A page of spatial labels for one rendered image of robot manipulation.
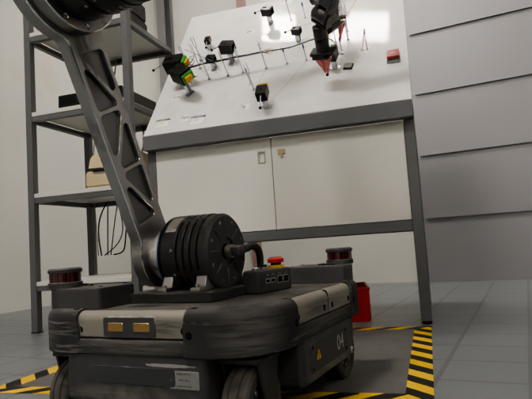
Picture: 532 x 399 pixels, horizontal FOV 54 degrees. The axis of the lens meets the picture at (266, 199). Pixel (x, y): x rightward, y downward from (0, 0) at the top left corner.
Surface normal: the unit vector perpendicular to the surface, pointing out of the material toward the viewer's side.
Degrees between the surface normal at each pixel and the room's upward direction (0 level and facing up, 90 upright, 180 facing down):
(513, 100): 90
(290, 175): 90
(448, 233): 90
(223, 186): 90
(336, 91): 53
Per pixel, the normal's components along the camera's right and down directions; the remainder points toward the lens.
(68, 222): 0.89, -0.10
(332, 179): -0.29, -0.06
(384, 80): -0.28, -0.65
